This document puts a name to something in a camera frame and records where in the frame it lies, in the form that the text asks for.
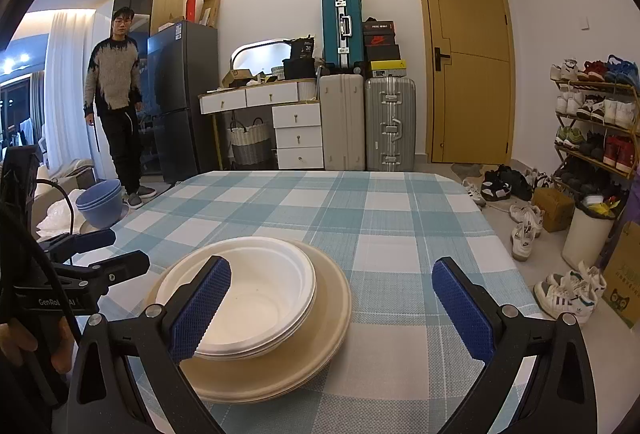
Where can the black paper bag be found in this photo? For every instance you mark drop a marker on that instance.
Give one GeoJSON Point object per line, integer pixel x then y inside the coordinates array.
{"type": "Point", "coordinates": [303, 48]}

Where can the purple bag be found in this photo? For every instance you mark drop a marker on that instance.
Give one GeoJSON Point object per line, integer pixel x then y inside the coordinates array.
{"type": "Point", "coordinates": [634, 199]}

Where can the blue checked tablecloth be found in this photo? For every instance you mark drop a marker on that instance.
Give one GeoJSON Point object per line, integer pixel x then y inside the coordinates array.
{"type": "Point", "coordinates": [400, 239]}

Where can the white light switch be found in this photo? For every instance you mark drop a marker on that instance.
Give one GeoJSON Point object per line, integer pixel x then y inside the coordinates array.
{"type": "Point", "coordinates": [585, 24]}

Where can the teal suitcase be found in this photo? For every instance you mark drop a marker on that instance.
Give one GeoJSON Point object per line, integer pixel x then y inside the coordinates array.
{"type": "Point", "coordinates": [334, 34]}

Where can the grey doormat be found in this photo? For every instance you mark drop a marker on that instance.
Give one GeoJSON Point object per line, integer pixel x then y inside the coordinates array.
{"type": "Point", "coordinates": [467, 170]}

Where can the black white sneaker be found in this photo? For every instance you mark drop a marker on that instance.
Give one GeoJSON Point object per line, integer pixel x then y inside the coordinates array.
{"type": "Point", "coordinates": [517, 181]}
{"type": "Point", "coordinates": [492, 186]}

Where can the dark grey refrigerator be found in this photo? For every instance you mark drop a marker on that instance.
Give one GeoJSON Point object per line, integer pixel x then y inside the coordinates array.
{"type": "Point", "coordinates": [185, 89]}

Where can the open cardboard box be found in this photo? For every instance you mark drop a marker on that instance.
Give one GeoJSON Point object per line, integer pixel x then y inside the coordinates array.
{"type": "Point", "coordinates": [212, 9]}

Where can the beige sofa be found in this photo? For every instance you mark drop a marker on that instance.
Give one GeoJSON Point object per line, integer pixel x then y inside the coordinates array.
{"type": "Point", "coordinates": [80, 171]}

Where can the rounded mirror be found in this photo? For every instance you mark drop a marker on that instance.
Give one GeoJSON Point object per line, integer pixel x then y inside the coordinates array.
{"type": "Point", "coordinates": [260, 56]}

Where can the silver suitcase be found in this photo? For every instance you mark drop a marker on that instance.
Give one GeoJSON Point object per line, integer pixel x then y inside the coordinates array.
{"type": "Point", "coordinates": [390, 124]}

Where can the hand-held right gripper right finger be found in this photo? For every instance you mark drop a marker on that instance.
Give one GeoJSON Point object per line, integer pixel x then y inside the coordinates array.
{"type": "Point", "coordinates": [462, 309]}

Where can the white curtain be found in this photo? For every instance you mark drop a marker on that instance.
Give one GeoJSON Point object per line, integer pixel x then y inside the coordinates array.
{"type": "Point", "coordinates": [65, 74]}

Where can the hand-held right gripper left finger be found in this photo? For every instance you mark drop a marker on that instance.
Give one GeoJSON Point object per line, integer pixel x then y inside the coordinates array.
{"type": "Point", "coordinates": [200, 309]}

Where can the white trash bin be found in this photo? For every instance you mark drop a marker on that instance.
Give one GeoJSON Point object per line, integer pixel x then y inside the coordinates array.
{"type": "Point", "coordinates": [585, 239]}

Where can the shoe rack with shoes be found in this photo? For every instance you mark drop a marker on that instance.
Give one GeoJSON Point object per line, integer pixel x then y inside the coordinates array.
{"type": "Point", "coordinates": [615, 111]}

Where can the brown cardboard box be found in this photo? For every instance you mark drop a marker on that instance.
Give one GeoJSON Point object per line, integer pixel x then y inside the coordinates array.
{"type": "Point", "coordinates": [552, 209]}

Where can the white brown sneaker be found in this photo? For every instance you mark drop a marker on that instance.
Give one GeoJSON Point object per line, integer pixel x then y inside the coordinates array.
{"type": "Point", "coordinates": [472, 191]}

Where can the person's left hand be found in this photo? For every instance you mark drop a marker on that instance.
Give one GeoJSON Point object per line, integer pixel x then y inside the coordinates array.
{"type": "Point", "coordinates": [17, 339]}

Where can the red box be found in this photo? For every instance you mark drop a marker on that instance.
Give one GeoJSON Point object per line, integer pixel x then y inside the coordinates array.
{"type": "Point", "coordinates": [191, 6]}

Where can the beige suitcase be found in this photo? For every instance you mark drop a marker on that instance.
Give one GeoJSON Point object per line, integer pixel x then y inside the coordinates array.
{"type": "Point", "coordinates": [342, 124]}

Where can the small white dish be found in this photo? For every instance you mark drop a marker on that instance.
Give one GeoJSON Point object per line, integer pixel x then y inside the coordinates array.
{"type": "Point", "coordinates": [92, 226]}

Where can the cat print cardboard box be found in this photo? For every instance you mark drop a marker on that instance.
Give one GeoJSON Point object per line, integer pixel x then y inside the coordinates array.
{"type": "Point", "coordinates": [625, 279]}

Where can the yellow door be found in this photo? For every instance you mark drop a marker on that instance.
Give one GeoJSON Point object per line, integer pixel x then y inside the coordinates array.
{"type": "Point", "coordinates": [465, 104]}

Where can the white plastic bag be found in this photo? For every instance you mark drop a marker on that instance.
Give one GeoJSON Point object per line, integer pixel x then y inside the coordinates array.
{"type": "Point", "coordinates": [55, 224]}

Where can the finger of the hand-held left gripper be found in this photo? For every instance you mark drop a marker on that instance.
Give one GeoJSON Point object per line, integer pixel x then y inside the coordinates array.
{"type": "Point", "coordinates": [125, 265]}
{"type": "Point", "coordinates": [85, 243]}

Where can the white vanity desk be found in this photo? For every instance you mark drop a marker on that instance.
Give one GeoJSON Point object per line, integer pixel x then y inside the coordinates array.
{"type": "Point", "coordinates": [300, 134]}

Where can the small cardboard box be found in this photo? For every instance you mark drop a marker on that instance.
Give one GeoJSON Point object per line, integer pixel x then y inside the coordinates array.
{"type": "Point", "coordinates": [235, 76]}

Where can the woven laundry basket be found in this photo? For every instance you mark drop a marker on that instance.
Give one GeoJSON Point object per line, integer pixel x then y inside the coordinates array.
{"type": "Point", "coordinates": [249, 141]}

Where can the flat white box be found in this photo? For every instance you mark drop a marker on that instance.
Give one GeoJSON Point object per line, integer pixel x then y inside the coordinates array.
{"type": "Point", "coordinates": [172, 23]}

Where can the white green sneaker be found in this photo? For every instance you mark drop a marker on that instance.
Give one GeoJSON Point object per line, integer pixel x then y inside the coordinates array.
{"type": "Point", "coordinates": [585, 279]}
{"type": "Point", "coordinates": [565, 299]}

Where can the red black shoebox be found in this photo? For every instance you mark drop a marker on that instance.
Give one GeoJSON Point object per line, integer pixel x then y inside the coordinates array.
{"type": "Point", "coordinates": [380, 39]}

